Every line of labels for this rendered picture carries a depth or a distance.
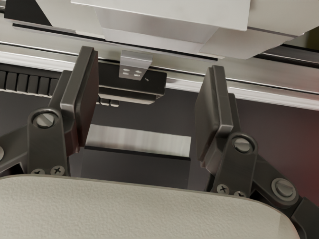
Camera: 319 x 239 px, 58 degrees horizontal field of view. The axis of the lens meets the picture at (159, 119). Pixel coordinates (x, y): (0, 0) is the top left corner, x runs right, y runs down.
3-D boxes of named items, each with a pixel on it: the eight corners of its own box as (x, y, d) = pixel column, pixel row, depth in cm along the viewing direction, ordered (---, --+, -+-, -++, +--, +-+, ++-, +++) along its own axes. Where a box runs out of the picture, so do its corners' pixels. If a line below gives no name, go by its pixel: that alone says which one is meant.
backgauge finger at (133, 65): (192, 50, 32) (186, 94, 32) (157, 81, 58) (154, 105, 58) (82, 31, 30) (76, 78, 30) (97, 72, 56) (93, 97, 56)
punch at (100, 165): (193, 137, 28) (181, 236, 27) (188, 135, 30) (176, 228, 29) (87, 124, 26) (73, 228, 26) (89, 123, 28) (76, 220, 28)
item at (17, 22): (229, 26, 28) (225, 57, 28) (218, 35, 31) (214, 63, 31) (8, -16, 25) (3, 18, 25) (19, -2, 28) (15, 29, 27)
